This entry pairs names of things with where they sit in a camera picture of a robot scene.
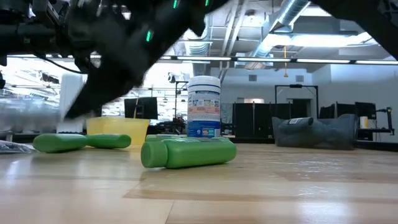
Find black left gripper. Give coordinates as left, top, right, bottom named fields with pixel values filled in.
left=0, top=0, right=71, bottom=66

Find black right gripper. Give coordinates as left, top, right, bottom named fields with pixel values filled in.
left=63, top=27, right=156, bottom=121

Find white pillar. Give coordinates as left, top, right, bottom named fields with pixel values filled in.
left=57, top=73, right=86, bottom=134

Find yellow plastic bin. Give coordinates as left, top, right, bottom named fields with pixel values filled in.
left=86, top=116, right=150, bottom=146

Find black standing monitor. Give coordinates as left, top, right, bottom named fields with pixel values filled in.
left=124, top=96, right=159, bottom=121

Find clear plastic wrapped package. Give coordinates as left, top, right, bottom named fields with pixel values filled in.
left=0, top=139, right=37, bottom=156

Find thin black pole stand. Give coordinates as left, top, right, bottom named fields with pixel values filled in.
left=174, top=81, right=190, bottom=121

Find white wipes canister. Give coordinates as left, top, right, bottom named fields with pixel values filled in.
left=187, top=75, right=222, bottom=139

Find black partition panels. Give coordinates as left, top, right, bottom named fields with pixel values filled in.
left=232, top=102, right=312, bottom=138

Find grey translucent plastic bin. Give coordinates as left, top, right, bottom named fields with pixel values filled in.
left=271, top=113, right=358, bottom=151

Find black desk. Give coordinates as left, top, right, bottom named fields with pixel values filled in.
left=356, top=128, right=396, bottom=144

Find silver round ceiling duct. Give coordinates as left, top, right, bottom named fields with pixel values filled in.
left=174, top=18, right=216, bottom=57

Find long ceiling light rail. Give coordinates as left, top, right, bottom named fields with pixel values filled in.
left=6, top=53, right=398, bottom=65

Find yellow hanging cord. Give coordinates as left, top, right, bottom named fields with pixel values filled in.
left=282, top=45, right=289, bottom=78

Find silver slanted ceiling duct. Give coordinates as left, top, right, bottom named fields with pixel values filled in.
left=244, top=0, right=312, bottom=68

